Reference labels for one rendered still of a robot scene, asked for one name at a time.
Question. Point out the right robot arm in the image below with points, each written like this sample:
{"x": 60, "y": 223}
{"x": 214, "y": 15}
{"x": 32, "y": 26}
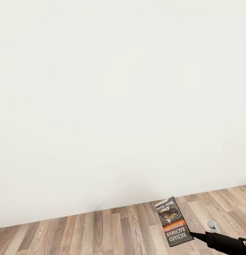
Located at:
{"x": 220, "y": 242}

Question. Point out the hardback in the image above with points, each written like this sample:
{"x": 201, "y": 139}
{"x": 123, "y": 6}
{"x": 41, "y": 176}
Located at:
{"x": 173, "y": 222}

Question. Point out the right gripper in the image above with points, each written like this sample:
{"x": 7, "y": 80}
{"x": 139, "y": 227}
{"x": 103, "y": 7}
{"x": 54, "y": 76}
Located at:
{"x": 215, "y": 241}

